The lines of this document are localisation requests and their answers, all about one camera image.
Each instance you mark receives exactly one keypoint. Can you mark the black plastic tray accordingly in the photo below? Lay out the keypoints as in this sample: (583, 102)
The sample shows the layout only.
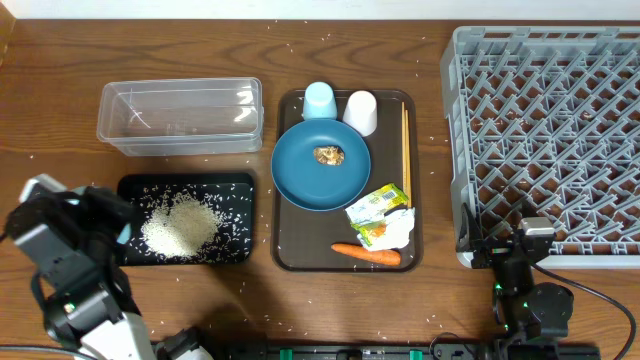
(235, 240)

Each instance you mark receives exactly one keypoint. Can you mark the crumpled white wrapper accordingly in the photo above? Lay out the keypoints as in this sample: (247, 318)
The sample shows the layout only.
(392, 232)

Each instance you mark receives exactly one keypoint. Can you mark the brown mushroom food scrap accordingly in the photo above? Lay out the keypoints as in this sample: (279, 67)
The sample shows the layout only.
(329, 155)

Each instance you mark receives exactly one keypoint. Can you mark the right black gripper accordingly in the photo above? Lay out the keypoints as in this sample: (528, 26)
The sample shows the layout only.
(492, 250)

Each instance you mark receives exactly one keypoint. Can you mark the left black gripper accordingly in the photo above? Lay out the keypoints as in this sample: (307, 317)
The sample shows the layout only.
(97, 201)

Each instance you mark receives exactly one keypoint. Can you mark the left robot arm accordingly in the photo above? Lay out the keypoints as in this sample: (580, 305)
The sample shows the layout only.
(85, 298)

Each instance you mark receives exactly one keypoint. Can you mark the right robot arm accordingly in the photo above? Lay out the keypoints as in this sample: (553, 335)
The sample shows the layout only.
(535, 315)

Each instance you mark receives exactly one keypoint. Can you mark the light blue cup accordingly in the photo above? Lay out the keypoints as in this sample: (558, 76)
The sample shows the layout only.
(319, 102)

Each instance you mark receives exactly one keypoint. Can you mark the pile of white rice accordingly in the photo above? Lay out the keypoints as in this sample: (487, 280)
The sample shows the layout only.
(177, 227)

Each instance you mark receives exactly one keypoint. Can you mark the grey dishwasher rack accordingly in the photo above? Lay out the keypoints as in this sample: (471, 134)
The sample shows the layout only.
(547, 117)

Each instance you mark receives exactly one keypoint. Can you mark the wooden chopstick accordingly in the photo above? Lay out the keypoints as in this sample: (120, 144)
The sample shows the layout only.
(403, 107)
(409, 155)

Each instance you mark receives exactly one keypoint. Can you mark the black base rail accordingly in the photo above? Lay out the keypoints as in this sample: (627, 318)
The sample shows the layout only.
(437, 351)

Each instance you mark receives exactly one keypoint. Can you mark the light blue bowl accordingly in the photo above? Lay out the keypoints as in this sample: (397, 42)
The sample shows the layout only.
(125, 235)

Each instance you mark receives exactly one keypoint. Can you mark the clear plastic container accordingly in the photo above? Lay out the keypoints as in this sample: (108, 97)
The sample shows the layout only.
(176, 117)

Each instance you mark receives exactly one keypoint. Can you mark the orange carrot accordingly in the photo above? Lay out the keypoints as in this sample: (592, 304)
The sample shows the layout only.
(384, 257)

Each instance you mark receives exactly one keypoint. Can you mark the white cup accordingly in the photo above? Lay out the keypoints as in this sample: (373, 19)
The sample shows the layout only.
(361, 112)

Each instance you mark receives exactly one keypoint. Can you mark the wooden chopstick left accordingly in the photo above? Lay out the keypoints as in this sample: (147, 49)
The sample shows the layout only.
(403, 107)

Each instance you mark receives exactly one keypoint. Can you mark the wooden chopstick right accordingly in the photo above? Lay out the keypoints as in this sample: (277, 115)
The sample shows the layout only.
(409, 155)

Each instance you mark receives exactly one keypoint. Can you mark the dark blue plate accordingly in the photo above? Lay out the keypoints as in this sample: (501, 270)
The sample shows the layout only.
(310, 185)

